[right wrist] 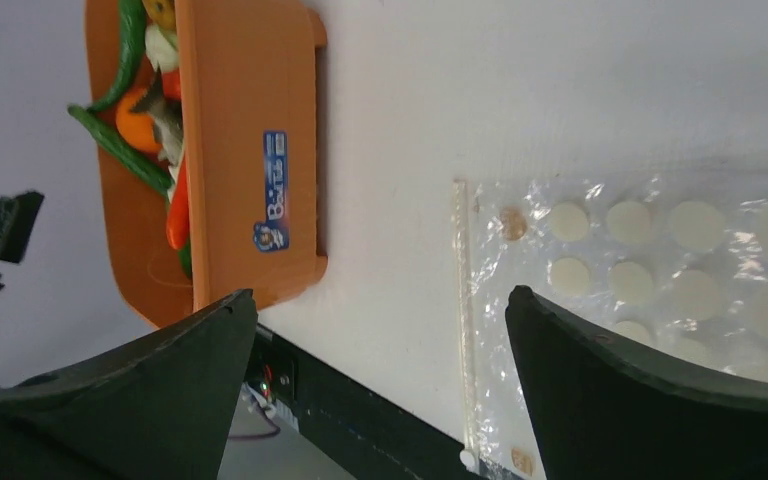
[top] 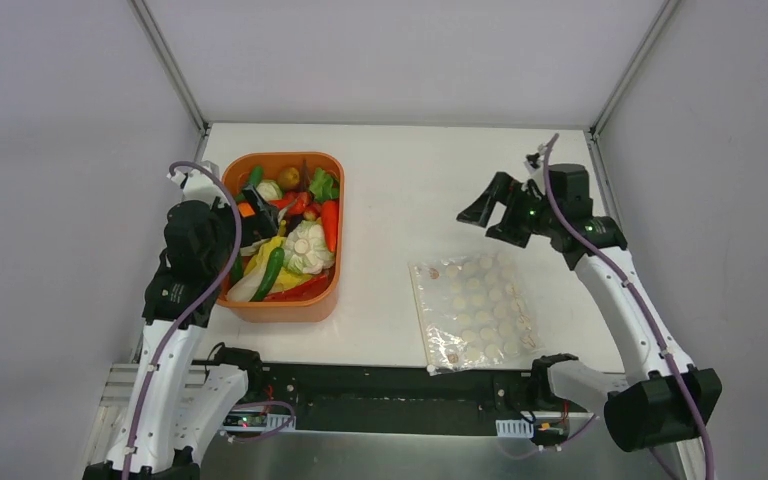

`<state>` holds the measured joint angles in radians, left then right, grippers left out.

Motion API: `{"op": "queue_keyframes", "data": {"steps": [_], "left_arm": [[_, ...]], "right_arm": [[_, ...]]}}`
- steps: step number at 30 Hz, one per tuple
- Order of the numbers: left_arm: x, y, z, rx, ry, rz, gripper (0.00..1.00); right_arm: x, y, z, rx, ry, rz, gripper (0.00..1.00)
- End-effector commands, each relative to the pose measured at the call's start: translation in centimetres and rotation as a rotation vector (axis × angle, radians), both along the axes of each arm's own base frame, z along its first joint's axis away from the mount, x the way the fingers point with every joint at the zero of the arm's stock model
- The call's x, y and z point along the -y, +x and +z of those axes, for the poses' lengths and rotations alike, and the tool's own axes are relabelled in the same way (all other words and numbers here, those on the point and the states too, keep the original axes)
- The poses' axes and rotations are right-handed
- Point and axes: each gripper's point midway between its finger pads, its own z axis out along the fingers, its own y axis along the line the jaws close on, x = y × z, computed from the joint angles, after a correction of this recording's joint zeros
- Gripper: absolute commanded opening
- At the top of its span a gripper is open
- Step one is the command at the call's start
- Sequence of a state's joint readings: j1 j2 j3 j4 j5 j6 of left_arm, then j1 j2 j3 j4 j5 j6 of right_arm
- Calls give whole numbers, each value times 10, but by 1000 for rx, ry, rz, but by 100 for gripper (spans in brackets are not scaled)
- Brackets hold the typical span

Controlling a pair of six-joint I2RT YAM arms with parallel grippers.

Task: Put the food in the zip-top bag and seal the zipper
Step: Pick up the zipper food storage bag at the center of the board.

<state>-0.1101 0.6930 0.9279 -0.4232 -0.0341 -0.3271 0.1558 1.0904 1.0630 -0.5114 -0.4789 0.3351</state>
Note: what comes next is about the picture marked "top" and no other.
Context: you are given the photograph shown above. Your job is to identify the brown potato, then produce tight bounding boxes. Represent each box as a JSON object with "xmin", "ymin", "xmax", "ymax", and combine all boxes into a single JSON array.
[{"xmin": 276, "ymin": 167, "xmax": 301, "ymax": 192}]

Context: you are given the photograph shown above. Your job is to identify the clear dotted zip bag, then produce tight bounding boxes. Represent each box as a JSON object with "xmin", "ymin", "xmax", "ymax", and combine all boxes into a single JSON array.
[{"xmin": 408, "ymin": 251, "xmax": 544, "ymax": 376}]

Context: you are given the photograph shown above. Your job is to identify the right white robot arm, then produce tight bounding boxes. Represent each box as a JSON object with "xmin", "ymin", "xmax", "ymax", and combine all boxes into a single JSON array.
[{"xmin": 457, "ymin": 164, "xmax": 722, "ymax": 453}]

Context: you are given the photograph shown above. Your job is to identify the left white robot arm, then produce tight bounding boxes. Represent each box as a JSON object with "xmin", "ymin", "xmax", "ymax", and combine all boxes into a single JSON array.
[{"xmin": 83, "ymin": 193, "xmax": 265, "ymax": 479}]

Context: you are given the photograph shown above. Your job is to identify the yellow pepper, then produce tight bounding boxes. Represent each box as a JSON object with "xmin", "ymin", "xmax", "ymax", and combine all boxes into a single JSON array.
[{"xmin": 235, "ymin": 237, "xmax": 313, "ymax": 301}]

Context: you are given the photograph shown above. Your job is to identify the green chili pepper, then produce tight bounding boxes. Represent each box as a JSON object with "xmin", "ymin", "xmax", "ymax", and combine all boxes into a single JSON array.
[{"xmin": 250, "ymin": 247, "xmax": 285, "ymax": 302}]

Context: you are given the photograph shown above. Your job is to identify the red chili pepper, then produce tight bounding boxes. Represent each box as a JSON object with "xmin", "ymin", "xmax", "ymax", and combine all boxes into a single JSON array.
[{"xmin": 270, "ymin": 192, "xmax": 312, "ymax": 217}]

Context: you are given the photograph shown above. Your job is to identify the orange plastic tub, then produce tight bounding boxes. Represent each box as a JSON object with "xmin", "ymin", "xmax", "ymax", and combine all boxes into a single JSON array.
[{"xmin": 217, "ymin": 152, "xmax": 345, "ymax": 323}]

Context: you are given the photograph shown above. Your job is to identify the orange carrot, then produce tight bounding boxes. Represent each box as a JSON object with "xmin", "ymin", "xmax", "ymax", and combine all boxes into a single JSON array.
[{"xmin": 320, "ymin": 200, "xmax": 339, "ymax": 253}]

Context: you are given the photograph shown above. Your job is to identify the green lettuce leaf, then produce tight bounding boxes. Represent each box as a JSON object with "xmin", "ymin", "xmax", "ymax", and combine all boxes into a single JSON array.
[{"xmin": 308, "ymin": 168, "xmax": 340, "ymax": 203}]

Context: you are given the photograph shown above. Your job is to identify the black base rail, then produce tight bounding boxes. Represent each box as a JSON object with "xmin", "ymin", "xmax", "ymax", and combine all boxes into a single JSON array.
[{"xmin": 222, "ymin": 363, "xmax": 583, "ymax": 436}]

